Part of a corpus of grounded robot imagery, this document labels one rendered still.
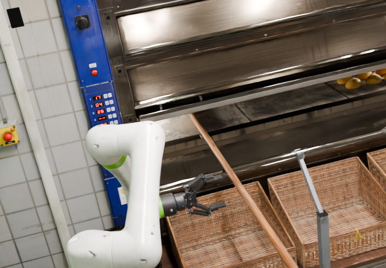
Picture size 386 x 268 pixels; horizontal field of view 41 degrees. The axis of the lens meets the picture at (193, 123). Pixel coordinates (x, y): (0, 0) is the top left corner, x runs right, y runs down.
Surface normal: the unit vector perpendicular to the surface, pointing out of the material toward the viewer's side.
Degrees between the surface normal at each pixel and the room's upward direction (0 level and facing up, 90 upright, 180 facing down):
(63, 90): 90
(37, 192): 90
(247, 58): 70
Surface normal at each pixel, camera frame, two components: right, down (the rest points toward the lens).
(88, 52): 0.24, 0.37
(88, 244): -0.13, -0.76
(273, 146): 0.18, 0.04
